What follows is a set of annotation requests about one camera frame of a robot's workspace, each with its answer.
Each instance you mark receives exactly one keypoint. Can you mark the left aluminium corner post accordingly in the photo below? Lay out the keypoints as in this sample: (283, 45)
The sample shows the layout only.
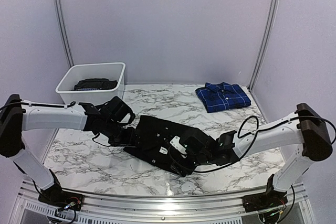
(63, 33)

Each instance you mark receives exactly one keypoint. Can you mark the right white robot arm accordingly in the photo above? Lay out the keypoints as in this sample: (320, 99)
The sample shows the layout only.
(304, 128)

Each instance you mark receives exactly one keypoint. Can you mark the aluminium corner post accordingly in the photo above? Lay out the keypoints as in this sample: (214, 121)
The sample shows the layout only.
(63, 33)
(264, 43)

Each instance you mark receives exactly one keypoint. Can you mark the right aluminium corner post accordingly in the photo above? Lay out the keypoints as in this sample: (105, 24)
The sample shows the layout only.
(264, 43)

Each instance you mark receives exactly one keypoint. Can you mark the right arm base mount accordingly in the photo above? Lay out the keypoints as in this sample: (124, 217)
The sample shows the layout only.
(268, 199)

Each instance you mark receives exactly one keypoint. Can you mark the aluminium frame rail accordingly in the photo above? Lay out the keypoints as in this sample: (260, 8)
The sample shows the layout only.
(108, 208)

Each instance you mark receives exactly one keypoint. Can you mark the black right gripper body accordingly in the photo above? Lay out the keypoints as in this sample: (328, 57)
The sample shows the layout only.
(180, 166)

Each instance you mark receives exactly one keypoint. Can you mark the dark clothes in bin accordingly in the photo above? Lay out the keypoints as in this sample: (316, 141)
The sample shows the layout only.
(92, 84)

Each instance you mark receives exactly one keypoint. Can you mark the blue plaid folded shirt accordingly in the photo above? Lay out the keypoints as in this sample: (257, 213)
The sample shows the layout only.
(222, 97)

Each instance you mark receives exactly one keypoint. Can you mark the white plastic bin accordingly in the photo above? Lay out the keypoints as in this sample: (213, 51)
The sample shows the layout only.
(111, 71)

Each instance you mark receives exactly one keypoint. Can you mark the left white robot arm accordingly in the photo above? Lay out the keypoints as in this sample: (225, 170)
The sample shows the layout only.
(18, 116)

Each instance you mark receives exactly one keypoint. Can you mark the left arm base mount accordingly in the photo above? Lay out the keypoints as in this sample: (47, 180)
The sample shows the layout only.
(62, 199)

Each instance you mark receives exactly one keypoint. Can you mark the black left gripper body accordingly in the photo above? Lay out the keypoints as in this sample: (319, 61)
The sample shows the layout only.
(116, 137)

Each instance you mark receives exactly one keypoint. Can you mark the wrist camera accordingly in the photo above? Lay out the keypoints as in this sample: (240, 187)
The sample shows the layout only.
(117, 111)
(192, 141)

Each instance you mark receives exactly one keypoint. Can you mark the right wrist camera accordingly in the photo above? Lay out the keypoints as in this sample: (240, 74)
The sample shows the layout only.
(192, 141)

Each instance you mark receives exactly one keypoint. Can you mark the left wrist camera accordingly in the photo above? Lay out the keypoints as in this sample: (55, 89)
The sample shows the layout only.
(117, 111)

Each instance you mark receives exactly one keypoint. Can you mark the black long sleeve shirt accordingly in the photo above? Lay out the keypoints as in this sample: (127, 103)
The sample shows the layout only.
(153, 136)

